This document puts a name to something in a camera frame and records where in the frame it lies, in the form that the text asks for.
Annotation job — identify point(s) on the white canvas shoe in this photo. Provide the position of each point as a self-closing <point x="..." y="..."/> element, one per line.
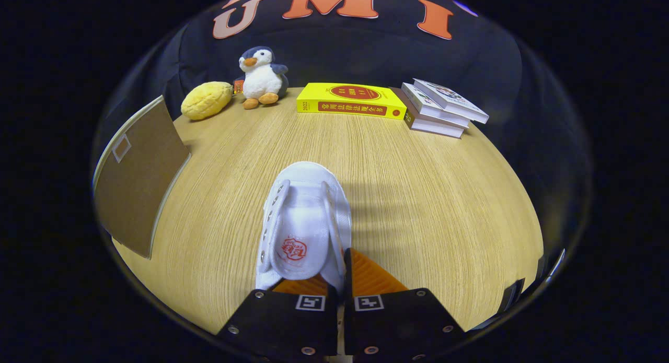
<point x="306" y="217"/>

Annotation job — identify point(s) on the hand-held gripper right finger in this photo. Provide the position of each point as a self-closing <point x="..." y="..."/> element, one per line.
<point x="347" y="300"/>

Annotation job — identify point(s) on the yellow book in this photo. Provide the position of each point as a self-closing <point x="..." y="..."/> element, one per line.
<point x="308" y="94"/>

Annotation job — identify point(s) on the brown fabric storage box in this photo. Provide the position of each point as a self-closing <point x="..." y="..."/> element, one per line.
<point x="136" y="196"/>

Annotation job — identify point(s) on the yellow bun-shaped plush toy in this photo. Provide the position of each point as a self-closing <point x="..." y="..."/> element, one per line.
<point x="206" y="101"/>

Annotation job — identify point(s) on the plush penguin toy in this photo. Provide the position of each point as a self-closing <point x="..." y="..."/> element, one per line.
<point x="261" y="81"/>

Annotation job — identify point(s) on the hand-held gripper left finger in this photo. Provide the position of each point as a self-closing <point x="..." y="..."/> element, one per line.
<point x="324" y="331"/>

